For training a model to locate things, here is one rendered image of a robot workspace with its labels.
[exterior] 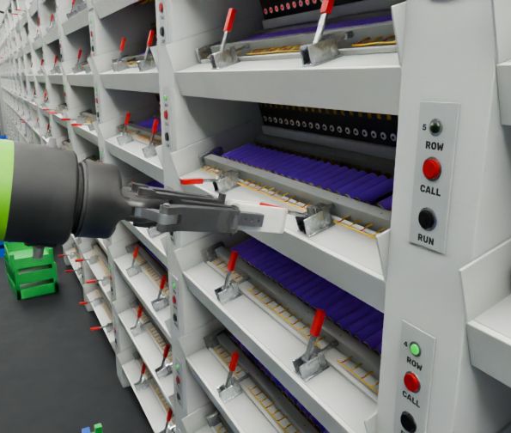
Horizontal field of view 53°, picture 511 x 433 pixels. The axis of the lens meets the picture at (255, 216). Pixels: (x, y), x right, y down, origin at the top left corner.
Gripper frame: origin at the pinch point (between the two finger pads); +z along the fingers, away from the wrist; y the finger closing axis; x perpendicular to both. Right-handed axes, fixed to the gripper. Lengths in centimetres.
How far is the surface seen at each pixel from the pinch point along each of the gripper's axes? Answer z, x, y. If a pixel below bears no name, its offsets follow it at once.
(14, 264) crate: -6, -77, -215
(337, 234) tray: 9.4, -0.5, 3.8
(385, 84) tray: 3.1, 16.1, 13.4
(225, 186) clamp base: 8.0, -0.2, -25.7
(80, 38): 6, 33, -185
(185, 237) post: 10.5, -14.3, -44.6
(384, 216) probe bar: 10.9, 3.2, 9.1
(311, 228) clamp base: 7.5, -0.6, 1.0
